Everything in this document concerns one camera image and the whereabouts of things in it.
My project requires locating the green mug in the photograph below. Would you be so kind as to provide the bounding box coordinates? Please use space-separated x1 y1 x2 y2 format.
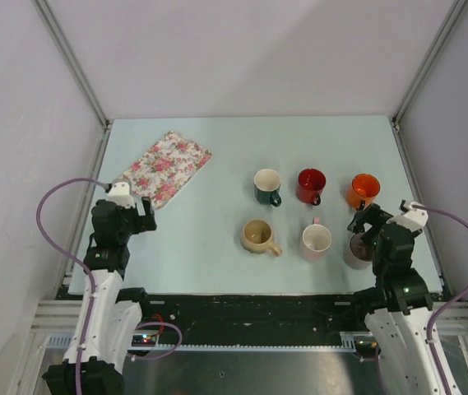
253 169 282 207

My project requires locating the floral serving tray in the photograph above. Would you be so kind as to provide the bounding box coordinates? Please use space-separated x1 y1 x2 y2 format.
116 131 212 210

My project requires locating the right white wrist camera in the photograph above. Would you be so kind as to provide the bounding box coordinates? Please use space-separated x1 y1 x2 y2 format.
387 200 429 237

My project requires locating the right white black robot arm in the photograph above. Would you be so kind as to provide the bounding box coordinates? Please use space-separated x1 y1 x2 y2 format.
348 201 461 394

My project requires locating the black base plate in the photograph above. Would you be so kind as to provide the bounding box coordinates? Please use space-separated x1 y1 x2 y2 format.
146 295 366 347

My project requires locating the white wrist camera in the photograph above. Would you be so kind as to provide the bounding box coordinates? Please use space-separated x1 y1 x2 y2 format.
105 180 136 209
387 200 429 237

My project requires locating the left aluminium corner post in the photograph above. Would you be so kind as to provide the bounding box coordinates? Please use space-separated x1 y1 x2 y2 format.
31 0 109 130

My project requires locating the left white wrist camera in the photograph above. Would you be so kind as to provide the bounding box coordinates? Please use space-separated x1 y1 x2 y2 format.
105 180 136 209

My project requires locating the orange mug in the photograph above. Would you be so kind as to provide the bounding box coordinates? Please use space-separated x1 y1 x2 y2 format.
346 174 381 211

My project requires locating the cream beige mug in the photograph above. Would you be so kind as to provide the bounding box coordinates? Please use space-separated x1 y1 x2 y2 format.
240 219 283 257

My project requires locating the red mug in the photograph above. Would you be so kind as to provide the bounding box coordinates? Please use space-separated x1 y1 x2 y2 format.
296 168 327 206

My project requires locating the purple mug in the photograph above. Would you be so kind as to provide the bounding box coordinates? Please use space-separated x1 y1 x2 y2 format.
344 233 373 270

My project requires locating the pink mug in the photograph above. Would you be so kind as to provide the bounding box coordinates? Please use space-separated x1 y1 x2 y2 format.
300 217 332 262

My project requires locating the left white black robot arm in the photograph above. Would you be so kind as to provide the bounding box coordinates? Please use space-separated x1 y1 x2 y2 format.
43 197 157 394

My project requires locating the white slotted cable duct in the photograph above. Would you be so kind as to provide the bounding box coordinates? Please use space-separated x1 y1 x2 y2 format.
45 333 377 353

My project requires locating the aluminium corner post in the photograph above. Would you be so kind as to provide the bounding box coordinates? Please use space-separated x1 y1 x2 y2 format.
31 0 109 130
391 0 468 128

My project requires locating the aluminium frame rail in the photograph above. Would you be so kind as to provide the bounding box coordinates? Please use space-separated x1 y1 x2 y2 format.
31 300 81 332

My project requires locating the right aluminium corner post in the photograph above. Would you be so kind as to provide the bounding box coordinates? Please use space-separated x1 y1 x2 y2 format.
391 0 468 128

